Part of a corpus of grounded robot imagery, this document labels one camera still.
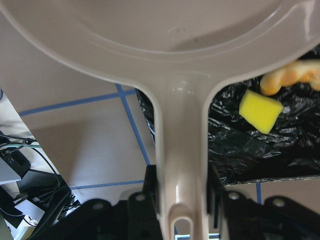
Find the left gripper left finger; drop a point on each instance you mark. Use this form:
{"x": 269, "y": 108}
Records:
{"x": 132, "y": 219}

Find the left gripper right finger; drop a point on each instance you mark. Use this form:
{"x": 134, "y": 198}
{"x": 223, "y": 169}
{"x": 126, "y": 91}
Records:
{"x": 238, "y": 217}

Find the yellow sponge piece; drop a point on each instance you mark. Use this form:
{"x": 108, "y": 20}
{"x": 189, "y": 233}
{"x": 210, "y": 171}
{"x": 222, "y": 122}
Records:
{"x": 259, "y": 111}

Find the croissant-shaped bread piece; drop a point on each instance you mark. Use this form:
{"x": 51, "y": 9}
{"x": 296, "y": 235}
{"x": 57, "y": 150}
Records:
{"x": 299, "y": 71}

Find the beige plastic dustpan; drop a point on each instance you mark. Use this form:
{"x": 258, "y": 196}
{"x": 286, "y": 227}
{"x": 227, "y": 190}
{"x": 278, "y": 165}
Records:
{"x": 180, "y": 53}

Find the bin with black bag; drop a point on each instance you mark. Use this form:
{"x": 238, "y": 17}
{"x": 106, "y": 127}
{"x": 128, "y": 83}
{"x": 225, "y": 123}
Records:
{"x": 241, "y": 154}

